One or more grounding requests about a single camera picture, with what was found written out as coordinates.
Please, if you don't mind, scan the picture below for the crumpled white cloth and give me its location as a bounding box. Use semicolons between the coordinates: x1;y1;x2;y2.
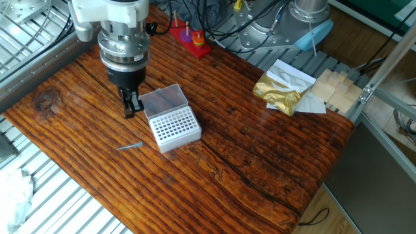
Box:
0;168;35;234

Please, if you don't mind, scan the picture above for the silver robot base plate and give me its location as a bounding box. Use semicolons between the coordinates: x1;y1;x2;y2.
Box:
233;0;295;53

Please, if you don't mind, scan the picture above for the black cord loop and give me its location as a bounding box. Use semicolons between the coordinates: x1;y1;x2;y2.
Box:
297;207;331;228

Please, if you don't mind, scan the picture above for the gold tissue pack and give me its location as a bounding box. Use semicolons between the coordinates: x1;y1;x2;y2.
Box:
252;58;328;117

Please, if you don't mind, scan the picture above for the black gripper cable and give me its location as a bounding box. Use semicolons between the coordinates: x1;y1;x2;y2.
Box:
145;0;175;36

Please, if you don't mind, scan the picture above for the grey panel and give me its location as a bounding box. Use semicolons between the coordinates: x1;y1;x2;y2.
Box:
324;122;416;234

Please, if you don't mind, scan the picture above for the aluminium frame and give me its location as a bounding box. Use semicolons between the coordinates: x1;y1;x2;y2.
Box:
346;22;416;183

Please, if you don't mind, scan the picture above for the silver mounting plate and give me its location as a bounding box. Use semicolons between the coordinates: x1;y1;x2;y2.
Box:
0;0;51;25

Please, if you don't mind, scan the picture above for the white pipette tip box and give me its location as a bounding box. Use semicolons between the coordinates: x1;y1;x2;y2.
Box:
138;83;203;154

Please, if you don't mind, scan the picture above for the wooden block puzzle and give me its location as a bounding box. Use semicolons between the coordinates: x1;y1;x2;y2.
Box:
310;68;364;114

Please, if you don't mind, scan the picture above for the grey cable coil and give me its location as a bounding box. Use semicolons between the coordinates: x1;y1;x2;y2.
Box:
392;105;416;146

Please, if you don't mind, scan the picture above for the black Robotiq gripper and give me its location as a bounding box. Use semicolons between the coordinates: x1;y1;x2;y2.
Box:
107;66;147;120

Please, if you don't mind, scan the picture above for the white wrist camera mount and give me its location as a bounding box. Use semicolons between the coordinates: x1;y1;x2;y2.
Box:
67;0;151;42

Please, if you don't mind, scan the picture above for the red ring stacking toy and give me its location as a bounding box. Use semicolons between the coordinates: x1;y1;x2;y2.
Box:
166;9;213;60

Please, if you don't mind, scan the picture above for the translucent medium pipette tip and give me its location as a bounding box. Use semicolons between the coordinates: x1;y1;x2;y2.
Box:
116;141;144;151

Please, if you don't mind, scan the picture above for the grey cloth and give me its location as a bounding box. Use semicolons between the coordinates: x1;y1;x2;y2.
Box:
151;0;230;31

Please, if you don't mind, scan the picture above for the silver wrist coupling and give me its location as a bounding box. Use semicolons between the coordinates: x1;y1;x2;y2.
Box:
97;19;151;73

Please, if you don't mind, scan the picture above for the purple toy ring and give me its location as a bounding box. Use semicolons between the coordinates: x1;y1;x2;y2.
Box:
180;30;194;44

